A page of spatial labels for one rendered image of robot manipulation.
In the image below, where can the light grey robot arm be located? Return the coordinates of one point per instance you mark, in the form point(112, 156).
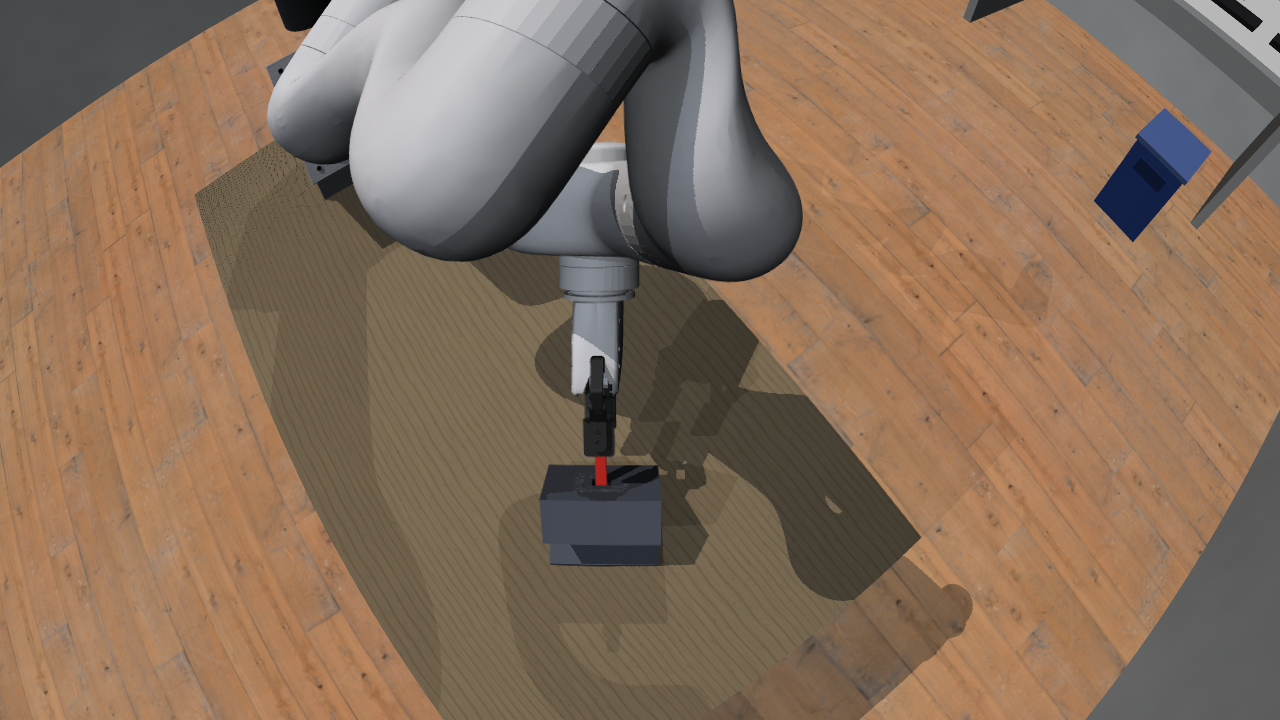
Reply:
point(462, 156)

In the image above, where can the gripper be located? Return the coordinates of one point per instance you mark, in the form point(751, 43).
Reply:
point(597, 332)

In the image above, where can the grey sloped panel with square hole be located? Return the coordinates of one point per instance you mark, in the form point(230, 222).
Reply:
point(583, 522)

